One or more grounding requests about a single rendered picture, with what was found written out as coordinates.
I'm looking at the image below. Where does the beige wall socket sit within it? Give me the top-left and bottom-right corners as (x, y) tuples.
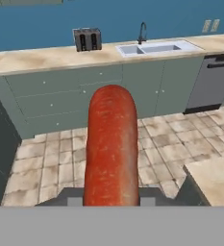
(202, 19), (212, 34)
(211, 18), (221, 33)

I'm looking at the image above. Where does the grey dishwasher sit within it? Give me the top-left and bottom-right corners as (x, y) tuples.
(183, 52), (224, 115)

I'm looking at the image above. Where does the dark dining counter, beige top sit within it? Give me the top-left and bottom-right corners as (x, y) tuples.
(174, 156), (224, 208)

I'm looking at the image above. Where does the grey-green base cupboard run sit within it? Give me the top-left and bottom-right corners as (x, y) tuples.
(0, 55), (205, 141)

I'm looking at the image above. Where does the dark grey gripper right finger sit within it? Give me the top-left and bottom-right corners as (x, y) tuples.
(138, 187), (179, 208)

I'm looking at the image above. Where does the silver two-slot toaster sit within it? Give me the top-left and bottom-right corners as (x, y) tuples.
(72, 27), (103, 53)

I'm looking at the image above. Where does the orange carrot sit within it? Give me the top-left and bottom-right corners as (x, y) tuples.
(83, 84), (140, 207)

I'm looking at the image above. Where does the black curved tap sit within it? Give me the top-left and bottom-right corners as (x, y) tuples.
(137, 21), (148, 45)

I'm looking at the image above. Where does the grey-green wall cupboard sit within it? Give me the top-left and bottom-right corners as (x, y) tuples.
(0, 0), (65, 6)

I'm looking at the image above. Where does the white double sink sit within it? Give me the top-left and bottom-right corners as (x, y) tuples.
(114, 39), (205, 59)

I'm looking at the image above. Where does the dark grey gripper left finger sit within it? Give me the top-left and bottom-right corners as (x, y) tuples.
(36, 187), (86, 208)

